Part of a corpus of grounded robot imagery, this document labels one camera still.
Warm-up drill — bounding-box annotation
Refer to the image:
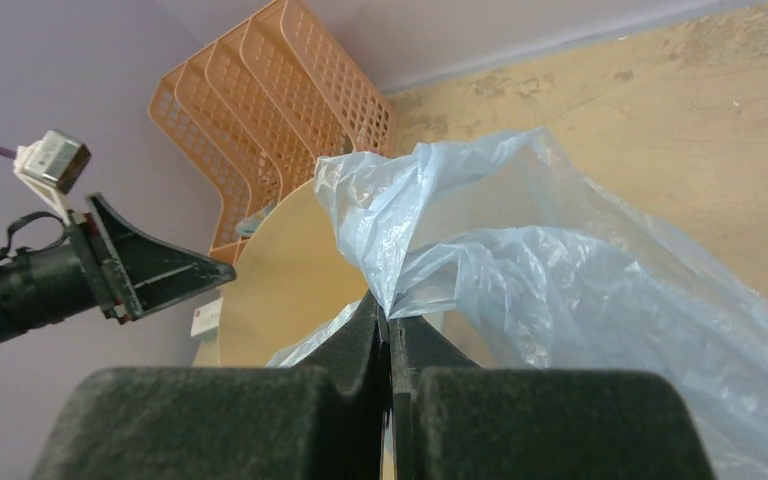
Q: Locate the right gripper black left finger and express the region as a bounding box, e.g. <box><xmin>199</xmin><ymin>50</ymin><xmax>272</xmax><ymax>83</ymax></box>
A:
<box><xmin>32</xmin><ymin>295</ymin><xmax>384</xmax><ymax>479</ymax></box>

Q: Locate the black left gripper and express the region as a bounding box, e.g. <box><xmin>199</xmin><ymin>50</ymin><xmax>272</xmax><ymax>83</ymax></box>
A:
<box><xmin>66</xmin><ymin>193</ymin><xmax>236</xmax><ymax>325</ymax></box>

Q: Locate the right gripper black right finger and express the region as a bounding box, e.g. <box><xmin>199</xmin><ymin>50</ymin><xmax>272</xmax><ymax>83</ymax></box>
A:
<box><xmin>388</xmin><ymin>317</ymin><xmax>714</xmax><ymax>479</ymax></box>

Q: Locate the beige plastic trash bin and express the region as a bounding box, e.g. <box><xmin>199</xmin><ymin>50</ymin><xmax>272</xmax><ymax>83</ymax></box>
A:
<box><xmin>193</xmin><ymin>182</ymin><xmax>368</xmax><ymax>367</ymax></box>

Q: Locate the light blue plastic trash bag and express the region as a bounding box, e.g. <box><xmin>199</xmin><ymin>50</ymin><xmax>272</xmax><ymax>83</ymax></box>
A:
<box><xmin>265</xmin><ymin>125</ymin><xmax>768</xmax><ymax>480</ymax></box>

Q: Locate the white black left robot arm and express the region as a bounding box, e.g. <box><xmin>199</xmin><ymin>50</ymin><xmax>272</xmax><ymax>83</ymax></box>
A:
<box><xmin>0</xmin><ymin>193</ymin><xmax>236</xmax><ymax>344</ymax></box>

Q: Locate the blue correction tape package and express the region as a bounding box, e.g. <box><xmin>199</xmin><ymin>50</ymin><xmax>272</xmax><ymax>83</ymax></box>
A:
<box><xmin>234</xmin><ymin>202</ymin><xmax>277</xmax><ymax>238</ymax></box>

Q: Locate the pink plastic desk organizer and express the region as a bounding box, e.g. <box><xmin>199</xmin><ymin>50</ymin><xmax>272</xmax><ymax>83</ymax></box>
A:
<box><xmin>148</xmin><ymin>1</ymin><xmax>396</xmax><ymax>263</ymax></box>

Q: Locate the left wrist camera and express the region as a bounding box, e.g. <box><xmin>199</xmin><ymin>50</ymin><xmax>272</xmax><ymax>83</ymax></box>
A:
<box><xmin>13</xmin><ymin>130</ymin><xmax>91</xmax><ymax>224</ymax></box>

